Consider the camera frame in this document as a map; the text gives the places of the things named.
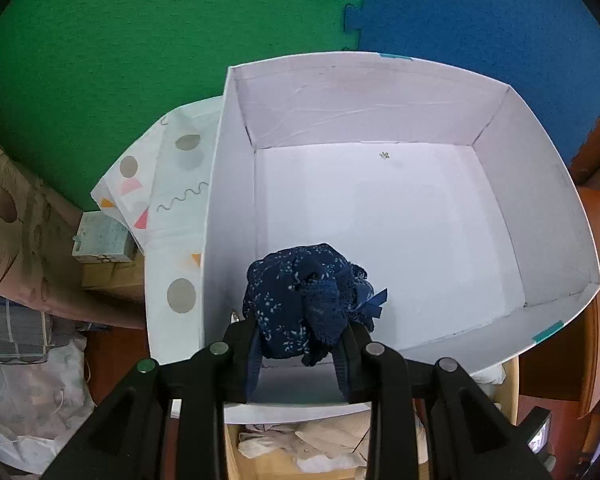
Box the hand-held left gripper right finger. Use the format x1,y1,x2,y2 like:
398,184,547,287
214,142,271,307
330,320,556,480

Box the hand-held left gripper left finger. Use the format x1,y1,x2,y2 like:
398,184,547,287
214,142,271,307
40,312,261,480

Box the wooden drawer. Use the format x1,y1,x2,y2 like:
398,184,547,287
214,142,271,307
224,355,520,480

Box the navy blue floral underwear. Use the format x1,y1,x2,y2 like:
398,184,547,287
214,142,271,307
242,242,388,366

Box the white cardboard box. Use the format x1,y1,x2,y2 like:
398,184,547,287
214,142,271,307
199,50,600,426

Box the brown cardboard box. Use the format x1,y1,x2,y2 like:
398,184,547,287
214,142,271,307
81,252,147,301

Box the white patterned table cover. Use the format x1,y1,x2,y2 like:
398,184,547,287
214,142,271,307
91,95,226,366

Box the small pale tissue box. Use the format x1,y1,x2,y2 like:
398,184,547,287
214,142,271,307
71,211,138,263

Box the white plastic bags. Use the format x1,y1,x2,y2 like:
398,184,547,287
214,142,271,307
0,332,98,476

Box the grey plaid cloth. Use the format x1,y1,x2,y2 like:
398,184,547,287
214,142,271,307
0,292,76,363

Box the pink leaf-patterned curtain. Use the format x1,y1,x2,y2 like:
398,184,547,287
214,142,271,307
0,125,146,331

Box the green foam mat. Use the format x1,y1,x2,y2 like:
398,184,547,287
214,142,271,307
0,0,366,211

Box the blue foam mat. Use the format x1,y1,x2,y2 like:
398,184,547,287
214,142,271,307
345,0,600,161

